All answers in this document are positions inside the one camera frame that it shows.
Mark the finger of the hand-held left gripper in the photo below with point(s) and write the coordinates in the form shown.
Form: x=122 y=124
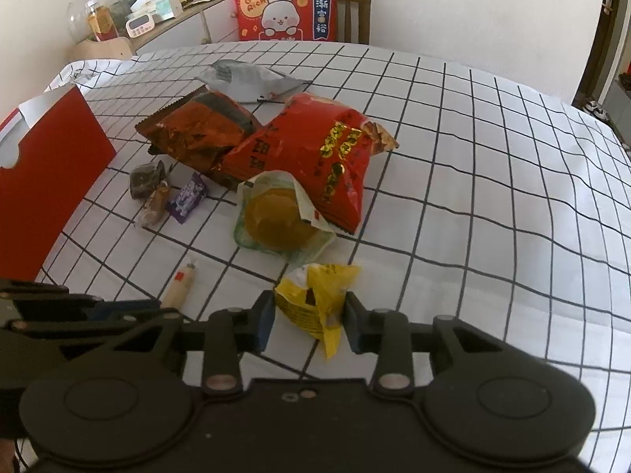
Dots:
x=123 y=308
x=29 y=288

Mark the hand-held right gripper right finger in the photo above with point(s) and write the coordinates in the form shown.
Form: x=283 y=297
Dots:
x=352 y=329

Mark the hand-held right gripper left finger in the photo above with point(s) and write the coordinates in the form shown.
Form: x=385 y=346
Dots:
x=263 y=326

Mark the yellow snack packet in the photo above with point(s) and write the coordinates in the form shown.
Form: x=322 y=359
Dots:
x=315 y=300

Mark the brown candy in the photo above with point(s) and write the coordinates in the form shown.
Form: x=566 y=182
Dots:
x=155 y=204

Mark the red cardboard box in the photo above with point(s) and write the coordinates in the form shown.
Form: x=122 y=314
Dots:
x=49 y=172

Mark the purple candy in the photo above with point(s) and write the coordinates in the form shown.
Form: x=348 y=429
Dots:
x=187 y=197

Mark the large red snack bag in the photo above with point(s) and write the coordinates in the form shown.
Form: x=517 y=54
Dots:
x=305 y=157

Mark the orange snack bag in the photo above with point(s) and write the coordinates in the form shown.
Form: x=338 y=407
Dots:
x=197 y=128

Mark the small sausage stick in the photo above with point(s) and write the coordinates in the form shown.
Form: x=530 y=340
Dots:
x=177 y=288

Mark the yellow pastry in clear wrapper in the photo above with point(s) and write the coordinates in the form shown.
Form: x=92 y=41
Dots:
x=276 y=217

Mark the dark wrapped candy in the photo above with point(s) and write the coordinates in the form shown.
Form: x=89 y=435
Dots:
x=145 y=177

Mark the checked white tablecloth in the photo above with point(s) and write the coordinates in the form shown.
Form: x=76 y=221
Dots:
x=493 y=207

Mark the silver snack packet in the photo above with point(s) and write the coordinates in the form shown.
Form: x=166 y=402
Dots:
x=246 y=81

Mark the amber drink bottle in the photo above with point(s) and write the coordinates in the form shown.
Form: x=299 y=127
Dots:
x=102 y=22

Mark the wooden sideboard cabinet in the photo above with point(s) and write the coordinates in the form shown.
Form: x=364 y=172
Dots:
x=172 y=34

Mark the clear glass jar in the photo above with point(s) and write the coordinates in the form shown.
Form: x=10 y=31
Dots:
x=79 y=15

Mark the white kitchen timer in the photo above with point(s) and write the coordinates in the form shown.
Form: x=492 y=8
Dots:
x=140 y=26

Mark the white tissue pack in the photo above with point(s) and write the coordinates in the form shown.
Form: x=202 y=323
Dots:
x=157 y=6

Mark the red rabbit cushion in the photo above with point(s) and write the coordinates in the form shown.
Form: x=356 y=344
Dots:
x=286 y=15

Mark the wooden chair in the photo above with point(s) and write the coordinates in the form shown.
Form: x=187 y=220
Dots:
x=357 y=15

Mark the pair of shoes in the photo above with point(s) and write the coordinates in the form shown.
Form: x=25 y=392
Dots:
x=596 y=110

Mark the grey cabinet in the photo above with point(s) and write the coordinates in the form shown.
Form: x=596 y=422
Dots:
x=618 y=108

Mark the dark wooden door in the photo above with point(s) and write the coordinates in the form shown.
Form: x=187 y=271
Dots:
x=604 y=34

